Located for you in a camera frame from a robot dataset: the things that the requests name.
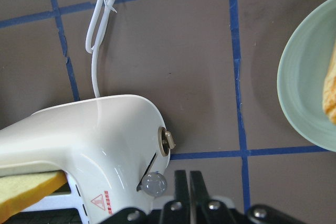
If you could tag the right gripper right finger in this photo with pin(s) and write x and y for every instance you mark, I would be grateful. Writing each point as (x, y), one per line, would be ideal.
(207, 209)

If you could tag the light green plate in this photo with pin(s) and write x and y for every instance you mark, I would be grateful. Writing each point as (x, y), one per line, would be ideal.
(301, 73)

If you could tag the white two-slot toaster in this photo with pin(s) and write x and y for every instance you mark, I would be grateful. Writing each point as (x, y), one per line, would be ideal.
(105, 146)

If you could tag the toast bread slice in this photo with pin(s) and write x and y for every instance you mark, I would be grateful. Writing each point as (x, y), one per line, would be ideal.
(21, 191)

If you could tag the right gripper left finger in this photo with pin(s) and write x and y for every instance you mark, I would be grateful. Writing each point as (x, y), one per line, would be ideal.
(178, 209)

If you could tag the golden triangular pastry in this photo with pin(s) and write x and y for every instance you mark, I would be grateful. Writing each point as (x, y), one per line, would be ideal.
(328, 95)

